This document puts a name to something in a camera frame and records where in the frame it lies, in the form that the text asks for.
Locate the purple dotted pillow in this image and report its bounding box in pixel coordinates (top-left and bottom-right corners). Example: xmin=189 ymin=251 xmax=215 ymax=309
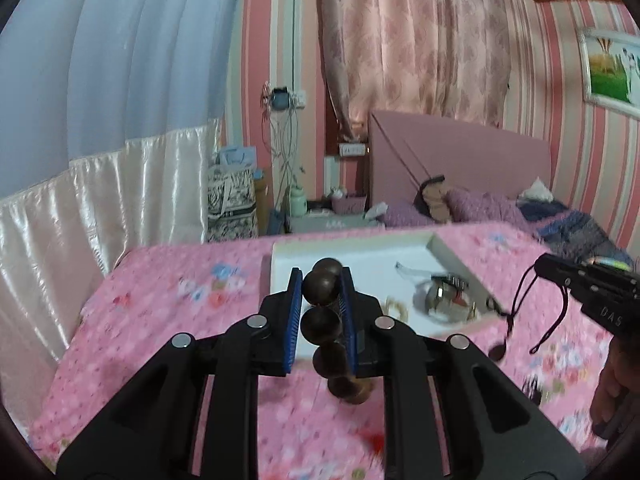
xmin=382 ymin=202 xmax=434 ymax=229

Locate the pink headboard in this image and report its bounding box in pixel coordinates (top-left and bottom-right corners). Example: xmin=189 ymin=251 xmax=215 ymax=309
xmin=369 ymin=110 xmax=552 ymax=204

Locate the pink plastic basket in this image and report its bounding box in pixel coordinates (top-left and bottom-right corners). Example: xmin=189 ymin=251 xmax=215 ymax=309
xmin=331 ymin=195 xmax=367 ymax=216

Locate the purple quilted blanket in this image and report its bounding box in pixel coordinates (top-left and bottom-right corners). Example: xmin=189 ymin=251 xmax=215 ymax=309
xmin=445 ymin=188 xmax=636 ymax=270

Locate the framed picture on wall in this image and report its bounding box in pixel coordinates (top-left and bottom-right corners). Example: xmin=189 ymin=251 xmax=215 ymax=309
xmin=578 ymin=28 xmax=639 ymax=119

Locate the black white tote bag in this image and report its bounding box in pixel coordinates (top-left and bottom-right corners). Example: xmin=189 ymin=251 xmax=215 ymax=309
xmin=206 ymin=165 xmax=258 ymax=243

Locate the cream organza scrunchie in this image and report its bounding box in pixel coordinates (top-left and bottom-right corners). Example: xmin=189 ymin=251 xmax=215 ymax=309
xmin=381 ymin=297 xmax=409 ymax=323

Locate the green water bottle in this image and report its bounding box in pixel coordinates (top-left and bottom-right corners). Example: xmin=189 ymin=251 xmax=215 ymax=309
xmin=288 ymin=185 xmax=308 ymax=218

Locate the white satin curtain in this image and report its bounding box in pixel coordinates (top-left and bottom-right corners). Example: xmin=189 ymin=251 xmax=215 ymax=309
xmin=0 ymin=119 xmax=224 ymax=361

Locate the large brown bead bracelet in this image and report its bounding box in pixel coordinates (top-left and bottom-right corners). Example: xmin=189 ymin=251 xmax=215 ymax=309
xmin=300 ymin=257 xmax=377 ymax=406

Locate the pink patterned curtain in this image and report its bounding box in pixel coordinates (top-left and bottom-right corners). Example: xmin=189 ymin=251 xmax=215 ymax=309
xmin=318 ymin=0 xmax=511 ymax=142

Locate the person right hand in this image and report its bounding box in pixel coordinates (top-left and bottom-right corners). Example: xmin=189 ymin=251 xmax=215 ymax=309
xmin=589 ymin=337 xmax=639 ymax=440

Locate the green covered nightstand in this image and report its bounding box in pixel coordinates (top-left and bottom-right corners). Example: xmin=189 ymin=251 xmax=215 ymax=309
xmin=286 ymin=214 xmax=384 ymax=234

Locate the white power strip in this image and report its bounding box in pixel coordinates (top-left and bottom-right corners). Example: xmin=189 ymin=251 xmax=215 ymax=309
xmin=338 ymin=143 xmax=368 ymax=157

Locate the white shallow tray box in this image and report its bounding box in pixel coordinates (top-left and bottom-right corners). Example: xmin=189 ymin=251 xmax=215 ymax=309
xmin=269 ymin=230 xmax=498 ymax=337

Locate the pink floral bed sheet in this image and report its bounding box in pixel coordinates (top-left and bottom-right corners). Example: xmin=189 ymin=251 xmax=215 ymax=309
xmin=29 ymin=223 xmax=610 ymax=479

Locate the blue charger on socket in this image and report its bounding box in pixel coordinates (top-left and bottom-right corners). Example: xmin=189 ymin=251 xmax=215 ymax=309
xmin=269 ymin=87 xmax=292 ymax=112

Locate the brown bag on bed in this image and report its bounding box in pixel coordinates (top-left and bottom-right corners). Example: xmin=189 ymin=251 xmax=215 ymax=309
xmin=413 ymin=174 xmax=451 ymax=223

